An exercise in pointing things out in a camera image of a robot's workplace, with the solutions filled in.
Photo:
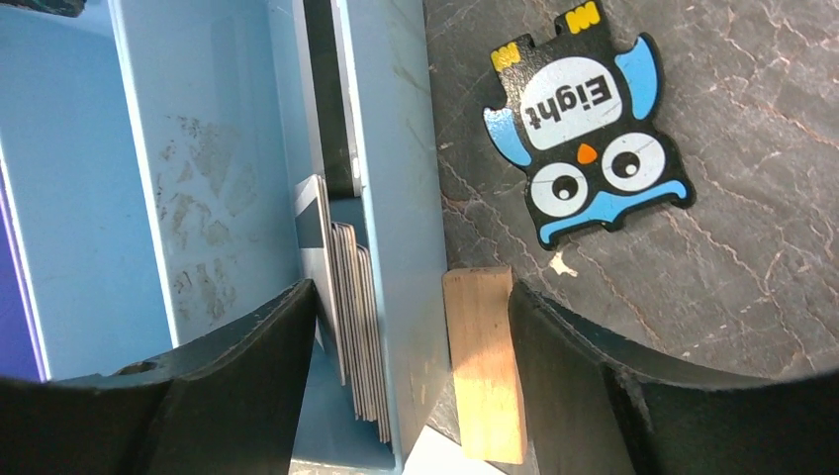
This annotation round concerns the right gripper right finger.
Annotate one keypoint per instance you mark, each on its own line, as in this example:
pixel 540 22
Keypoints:
pixel 597 402

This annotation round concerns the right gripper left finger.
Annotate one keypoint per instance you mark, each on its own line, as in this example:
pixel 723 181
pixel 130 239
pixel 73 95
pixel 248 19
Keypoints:
pixel 228 402

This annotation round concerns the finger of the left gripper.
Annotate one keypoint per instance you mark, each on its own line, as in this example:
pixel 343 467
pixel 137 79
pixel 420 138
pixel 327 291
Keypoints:
pixel 63 8

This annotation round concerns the blue three-compartment organizer tray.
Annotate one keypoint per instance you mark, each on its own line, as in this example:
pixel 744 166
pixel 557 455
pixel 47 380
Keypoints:
pixel 150 152

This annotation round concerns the stack of credit cards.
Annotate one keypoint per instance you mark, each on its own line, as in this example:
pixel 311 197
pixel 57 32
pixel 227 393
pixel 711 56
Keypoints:
pixel 333 255

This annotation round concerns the silver magnetic stripe card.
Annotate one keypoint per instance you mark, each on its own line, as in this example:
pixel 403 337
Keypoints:
pixel 436 454

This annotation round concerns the small wooden block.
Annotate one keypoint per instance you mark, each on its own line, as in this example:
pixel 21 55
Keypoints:
pixel 487 388

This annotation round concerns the black blue owl toy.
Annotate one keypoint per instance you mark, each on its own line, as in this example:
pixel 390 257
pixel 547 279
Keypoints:
pixel 578 121

